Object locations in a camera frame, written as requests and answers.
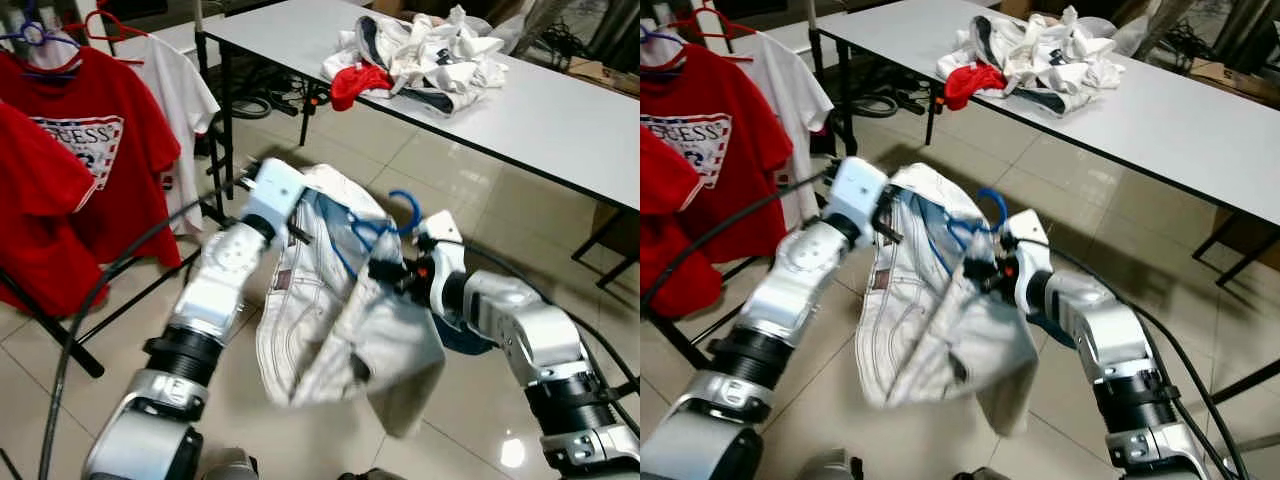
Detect blue plastic hanger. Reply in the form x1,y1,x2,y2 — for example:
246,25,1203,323
325,188,423,276
925,187,1009,271

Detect red plastic hanger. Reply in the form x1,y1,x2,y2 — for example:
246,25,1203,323
670,5,761,46
60,8,149,66

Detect purple plastic hanger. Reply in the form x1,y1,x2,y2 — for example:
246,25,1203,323
0,18,81,76
640,25,691,51

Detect red Guess print T-shirt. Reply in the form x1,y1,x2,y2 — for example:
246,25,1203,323
0,45,183,269
640,42,796,291

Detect red cloth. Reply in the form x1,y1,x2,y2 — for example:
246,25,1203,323
942,62,1006,111
330,63,394,112

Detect plain white T-shirt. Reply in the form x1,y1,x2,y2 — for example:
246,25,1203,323
115,35,221,236
735,30,834,226

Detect white table black legs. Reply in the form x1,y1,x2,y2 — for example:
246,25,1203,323
200,0,641,291
815,0,1280,401

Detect white clothes pile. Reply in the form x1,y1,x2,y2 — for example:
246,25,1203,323
935,5,1128,119
322,5,511,119

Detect plain red shirt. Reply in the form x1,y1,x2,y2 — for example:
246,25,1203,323
640,125,723,321
0,100,99,319

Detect black silver clothes rack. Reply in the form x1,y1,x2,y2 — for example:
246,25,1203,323
0,0,236,381
640,0,841,373

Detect grey left robot foot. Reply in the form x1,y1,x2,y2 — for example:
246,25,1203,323
800,450,863,480
200,448,261,480

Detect brown cardboard box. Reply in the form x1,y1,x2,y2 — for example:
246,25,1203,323
1188,57,1280,109
568,57,641,98

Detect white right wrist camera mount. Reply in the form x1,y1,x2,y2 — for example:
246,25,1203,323
1000,210,1051,307
415,210,467,313

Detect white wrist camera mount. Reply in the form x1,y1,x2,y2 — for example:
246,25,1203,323
825,157,889,233
243,158,307,238
1000,210,1051,307
415,210,467,313

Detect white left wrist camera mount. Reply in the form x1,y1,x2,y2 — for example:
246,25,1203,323
825,157,889,233
243,158,307,238

